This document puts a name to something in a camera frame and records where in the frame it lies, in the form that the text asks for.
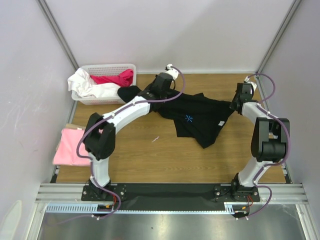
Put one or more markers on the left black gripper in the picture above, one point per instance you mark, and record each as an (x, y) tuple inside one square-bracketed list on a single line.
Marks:
[(149, 85)]

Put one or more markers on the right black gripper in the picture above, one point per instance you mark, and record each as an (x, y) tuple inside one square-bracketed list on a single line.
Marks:
[(235, 105)]

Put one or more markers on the black t-shirt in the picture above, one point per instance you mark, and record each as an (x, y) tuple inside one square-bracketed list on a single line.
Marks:
[(196, 116)]

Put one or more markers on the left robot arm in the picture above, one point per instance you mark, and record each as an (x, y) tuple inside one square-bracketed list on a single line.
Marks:
[(99, 137)]

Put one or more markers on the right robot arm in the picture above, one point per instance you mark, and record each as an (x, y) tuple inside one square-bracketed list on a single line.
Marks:
[(269, 143)]

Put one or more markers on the magenta t-shirt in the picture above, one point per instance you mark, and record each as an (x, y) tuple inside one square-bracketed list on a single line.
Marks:
[(124, 79)]

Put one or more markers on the white plastic laundry basket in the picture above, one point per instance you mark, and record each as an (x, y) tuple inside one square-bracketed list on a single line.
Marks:
[(104, 70)]

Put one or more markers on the white t-shirt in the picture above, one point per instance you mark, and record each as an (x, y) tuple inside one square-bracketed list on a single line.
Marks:
[(85, 86)]

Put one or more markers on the folded beige t-shirt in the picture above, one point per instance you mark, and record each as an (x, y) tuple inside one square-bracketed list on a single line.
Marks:
[(74, 126)]

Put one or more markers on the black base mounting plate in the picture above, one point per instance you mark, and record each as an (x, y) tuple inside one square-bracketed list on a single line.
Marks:
[(141, 203)]

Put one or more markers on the folded pink t-shirt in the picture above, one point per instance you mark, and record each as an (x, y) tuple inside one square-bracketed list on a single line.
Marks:
[(66, 151)]

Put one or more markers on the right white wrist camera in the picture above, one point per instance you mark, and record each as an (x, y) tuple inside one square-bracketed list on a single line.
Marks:
[(250, 81)]

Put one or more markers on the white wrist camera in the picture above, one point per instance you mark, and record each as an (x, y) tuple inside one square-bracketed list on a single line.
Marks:
[(250, 81), (171, 71)]

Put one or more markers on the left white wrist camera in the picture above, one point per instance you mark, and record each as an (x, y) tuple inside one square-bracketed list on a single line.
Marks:
[(171, 71)]

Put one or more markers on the aluminium frame rail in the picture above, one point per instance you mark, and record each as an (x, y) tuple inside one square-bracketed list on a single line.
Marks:
[(76, 192)]

